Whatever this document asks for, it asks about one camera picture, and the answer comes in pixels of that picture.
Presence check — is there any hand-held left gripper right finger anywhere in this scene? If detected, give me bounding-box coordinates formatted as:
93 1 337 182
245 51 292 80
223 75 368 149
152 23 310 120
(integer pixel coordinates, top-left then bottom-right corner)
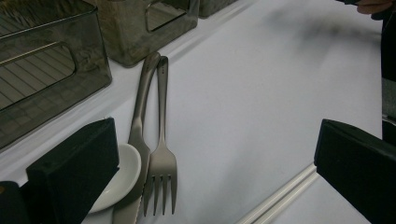
313 119 396 224

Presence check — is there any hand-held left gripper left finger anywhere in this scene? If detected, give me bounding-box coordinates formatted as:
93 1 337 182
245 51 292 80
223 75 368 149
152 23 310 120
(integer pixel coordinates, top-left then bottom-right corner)
26 117 120 224

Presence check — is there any white ceramic spoon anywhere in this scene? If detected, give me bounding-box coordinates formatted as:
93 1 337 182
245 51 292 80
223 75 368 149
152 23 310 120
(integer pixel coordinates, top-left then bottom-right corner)
88 143 143 215

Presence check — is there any white chopstick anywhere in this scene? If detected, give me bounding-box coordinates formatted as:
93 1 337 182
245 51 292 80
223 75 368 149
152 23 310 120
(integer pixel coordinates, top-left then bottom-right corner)
236 163 318 224
252 172 320 224

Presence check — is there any smoky clear plastic bin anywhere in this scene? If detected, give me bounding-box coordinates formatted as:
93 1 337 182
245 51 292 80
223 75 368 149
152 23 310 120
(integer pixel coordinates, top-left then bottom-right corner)
0 0 113 151

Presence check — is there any steel fork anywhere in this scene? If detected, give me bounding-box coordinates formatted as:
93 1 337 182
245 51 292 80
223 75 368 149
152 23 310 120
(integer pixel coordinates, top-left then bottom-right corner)
143 55 178 217

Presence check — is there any steel table knife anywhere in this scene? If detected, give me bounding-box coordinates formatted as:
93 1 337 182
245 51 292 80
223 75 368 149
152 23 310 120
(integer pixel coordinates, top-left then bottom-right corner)
111 51 163 224

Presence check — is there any mesh tray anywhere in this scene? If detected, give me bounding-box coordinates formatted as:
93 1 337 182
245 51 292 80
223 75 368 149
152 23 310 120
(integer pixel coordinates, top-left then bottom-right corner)
83 0 200 68

